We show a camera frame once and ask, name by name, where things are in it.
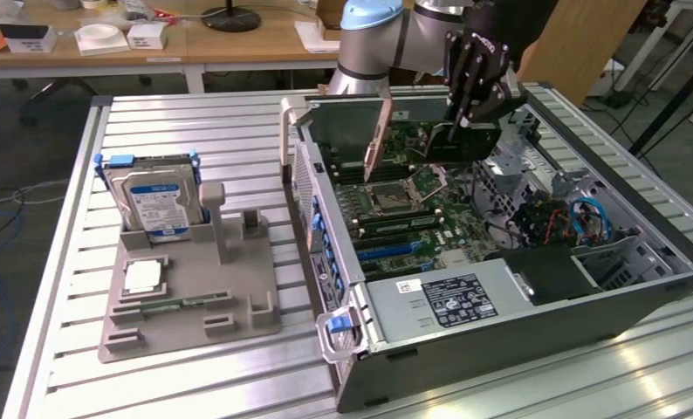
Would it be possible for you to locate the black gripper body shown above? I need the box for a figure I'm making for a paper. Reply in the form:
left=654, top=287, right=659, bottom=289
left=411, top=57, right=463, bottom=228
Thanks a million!
left=460, top=0, right=551, bottom=62

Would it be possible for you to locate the graphics card with black fan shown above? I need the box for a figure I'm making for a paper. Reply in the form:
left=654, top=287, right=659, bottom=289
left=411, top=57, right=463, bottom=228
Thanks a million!
left=360, top=94, right=503, bottom=182

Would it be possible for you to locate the wooden cabinet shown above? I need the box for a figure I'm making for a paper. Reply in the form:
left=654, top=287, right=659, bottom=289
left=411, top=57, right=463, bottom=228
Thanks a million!
left=514, top=0, right=650, bottom=106

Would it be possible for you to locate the white box on floor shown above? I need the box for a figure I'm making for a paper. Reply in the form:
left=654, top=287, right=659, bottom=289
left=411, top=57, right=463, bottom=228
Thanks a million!
left=587, top=58, right=625, bottom=100

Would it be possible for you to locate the metal socket cover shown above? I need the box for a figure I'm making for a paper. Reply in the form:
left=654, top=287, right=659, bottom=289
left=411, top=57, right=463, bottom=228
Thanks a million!
left=406, top=163, right=458, bottom=204

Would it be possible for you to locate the white paper booklet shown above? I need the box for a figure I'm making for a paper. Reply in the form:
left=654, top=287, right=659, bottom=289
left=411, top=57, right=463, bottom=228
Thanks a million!
left=295, top=20, right=342, bottom=54

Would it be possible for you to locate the brown cardboard box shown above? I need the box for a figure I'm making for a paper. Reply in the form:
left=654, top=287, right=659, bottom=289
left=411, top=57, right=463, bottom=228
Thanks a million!
left=315, top=0, right=351, bottom=31

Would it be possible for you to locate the CPU socket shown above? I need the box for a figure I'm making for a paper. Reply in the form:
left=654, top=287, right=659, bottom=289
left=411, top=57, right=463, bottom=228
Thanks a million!
left=366, top=181, right=426, bottom=215

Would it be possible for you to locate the black slanted pole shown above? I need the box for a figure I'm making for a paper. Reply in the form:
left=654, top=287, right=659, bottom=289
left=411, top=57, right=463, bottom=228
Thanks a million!
left=630, top=43, right=693, bottom=154

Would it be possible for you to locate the green motherboard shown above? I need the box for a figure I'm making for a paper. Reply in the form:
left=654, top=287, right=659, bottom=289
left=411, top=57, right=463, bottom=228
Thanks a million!
left=322, top=146, right=502, bottom=280

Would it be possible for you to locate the RAM stick with label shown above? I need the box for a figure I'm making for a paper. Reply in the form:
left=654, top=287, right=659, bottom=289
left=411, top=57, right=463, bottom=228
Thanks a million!
left=358, top=216, right=443, bottom=239

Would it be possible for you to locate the blue expansion slot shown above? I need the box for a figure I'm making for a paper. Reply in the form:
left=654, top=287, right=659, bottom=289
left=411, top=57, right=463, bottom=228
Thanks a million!
left=356, top=242, right=418, bottom=262

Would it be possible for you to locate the black round lamp base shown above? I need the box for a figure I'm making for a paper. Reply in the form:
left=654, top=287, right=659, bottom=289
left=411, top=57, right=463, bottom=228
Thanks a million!
left=200, top=0, right=263, bottom=32

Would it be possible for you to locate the metal disk bay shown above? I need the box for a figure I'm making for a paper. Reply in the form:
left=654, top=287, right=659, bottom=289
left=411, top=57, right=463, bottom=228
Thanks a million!
left=570, top=233, right=677, bottom=292

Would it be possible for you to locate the grey power supply unit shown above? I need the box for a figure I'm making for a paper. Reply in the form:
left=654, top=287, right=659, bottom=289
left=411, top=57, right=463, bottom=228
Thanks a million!
left=360, top=259, right=533, bottom=346

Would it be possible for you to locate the small white box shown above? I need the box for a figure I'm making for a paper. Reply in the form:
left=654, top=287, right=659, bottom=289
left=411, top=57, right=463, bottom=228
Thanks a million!
left=127, top=22, right=169, bottom=50

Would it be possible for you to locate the black open PC case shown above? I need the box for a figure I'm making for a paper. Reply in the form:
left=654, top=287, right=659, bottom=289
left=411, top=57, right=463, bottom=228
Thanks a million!
left=284, top=86, right=693, bottom=414

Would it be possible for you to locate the hard disk in blue caddy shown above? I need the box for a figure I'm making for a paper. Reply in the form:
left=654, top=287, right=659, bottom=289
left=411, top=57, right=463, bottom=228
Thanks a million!
left=92, top=148, right=201, bottom=244

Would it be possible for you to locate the white box round hollow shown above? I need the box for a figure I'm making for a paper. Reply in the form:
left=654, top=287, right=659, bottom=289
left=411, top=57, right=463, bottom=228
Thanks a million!
left=75, top=24, right=132, bottom=57

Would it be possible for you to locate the grey parts rack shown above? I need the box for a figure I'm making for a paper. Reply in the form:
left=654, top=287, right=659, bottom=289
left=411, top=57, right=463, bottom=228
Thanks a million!
left=96, top=181, right=282, bottom=366

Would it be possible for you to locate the black office chair base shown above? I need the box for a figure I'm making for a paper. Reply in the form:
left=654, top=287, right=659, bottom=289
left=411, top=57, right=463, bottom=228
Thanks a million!
left=19, top=78, right=100, bottom=127

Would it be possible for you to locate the silver CPU chip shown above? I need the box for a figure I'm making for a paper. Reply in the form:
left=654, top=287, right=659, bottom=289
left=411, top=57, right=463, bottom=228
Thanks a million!
left=121, top=260, right=167, bottom=298

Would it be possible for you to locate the green RAM stick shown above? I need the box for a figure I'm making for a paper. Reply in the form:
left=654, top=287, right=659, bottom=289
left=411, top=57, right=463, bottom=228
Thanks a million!
left=112, top=292, right=231, bottom=313

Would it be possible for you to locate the white box black lid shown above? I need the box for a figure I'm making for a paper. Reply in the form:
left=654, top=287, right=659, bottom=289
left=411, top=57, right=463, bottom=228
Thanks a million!
left=0, top=24, right=59, bottom=53

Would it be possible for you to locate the blue wire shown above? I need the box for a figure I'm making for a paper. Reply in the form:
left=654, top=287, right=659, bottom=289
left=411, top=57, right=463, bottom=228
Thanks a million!
left=570, top=196, right=615, bottom=245

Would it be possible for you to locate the grey case corner post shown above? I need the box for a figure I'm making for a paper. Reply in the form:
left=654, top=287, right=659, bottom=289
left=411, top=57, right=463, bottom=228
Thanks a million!
left=279, top=96, right=314, bottom=168

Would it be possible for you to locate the wooden desk white frame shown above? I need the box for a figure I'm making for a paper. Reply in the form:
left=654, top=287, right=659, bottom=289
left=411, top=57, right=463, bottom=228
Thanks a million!
left=0, top=0, right=191, bottom=82
left=169, top=0, right=506, bottom=95

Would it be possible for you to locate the clear plastic case handle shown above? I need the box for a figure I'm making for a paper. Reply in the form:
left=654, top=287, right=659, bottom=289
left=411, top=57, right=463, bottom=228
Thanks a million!
left=315, top=305, right=366, bottom=363

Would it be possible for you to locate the blue floor cable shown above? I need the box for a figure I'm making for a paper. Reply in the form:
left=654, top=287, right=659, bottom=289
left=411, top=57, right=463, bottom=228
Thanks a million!
left=0, top=187, right=28, bottom=372

